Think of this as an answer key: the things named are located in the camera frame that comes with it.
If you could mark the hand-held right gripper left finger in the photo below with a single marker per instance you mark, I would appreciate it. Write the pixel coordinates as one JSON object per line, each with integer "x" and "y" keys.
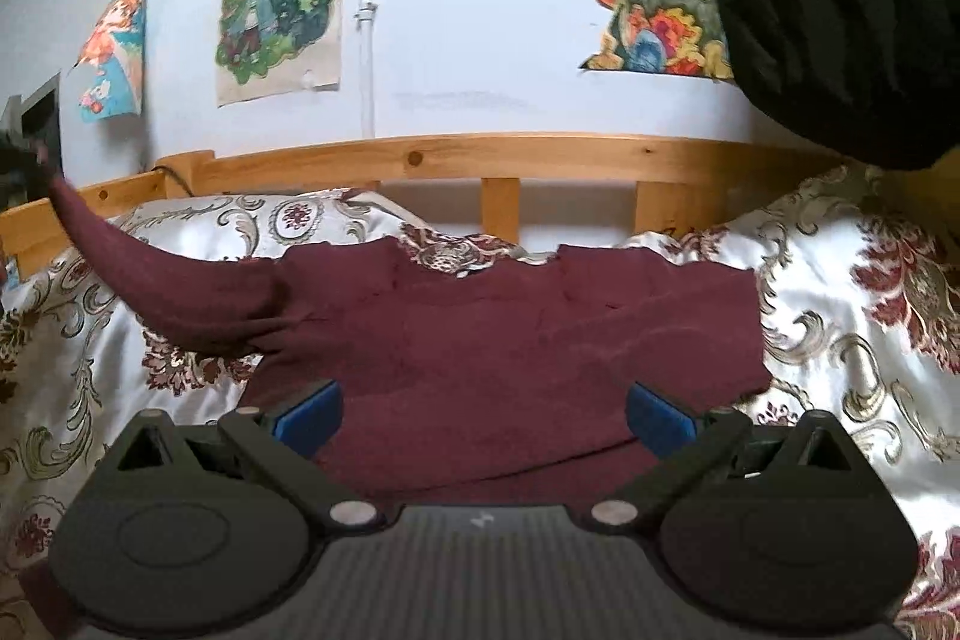
{"x": 315, "y": 413}

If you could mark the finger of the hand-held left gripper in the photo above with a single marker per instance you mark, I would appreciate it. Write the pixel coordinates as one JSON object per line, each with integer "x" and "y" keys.
{"x": 26, "y": 160}

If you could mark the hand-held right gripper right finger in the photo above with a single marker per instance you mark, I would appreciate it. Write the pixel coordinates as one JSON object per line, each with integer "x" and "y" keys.
{"x": 651, "y": 419}

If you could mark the maroon knit sweater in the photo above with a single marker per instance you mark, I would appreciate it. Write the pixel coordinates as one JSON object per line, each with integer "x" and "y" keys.
{"x": 487, "y": 347}

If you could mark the floral white satin blanket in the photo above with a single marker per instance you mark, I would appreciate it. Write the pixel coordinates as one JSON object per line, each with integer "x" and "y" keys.
{"x": 862, "y": 347}

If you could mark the wooden bed headboard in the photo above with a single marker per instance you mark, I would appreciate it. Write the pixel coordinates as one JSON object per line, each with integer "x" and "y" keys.
{"x": 525, "y": 160}

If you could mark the black hanging cloth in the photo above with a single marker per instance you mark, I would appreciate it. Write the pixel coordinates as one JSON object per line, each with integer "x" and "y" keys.
{"x": 840, "y": 10}

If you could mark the orange-haired figure wall poster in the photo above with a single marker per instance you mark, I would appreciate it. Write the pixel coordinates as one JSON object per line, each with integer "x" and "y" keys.
{"x": 112, "y": 55}

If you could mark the white wall pipe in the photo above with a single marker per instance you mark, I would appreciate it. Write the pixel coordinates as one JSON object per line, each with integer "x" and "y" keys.
{"x": 367, "y": 85}

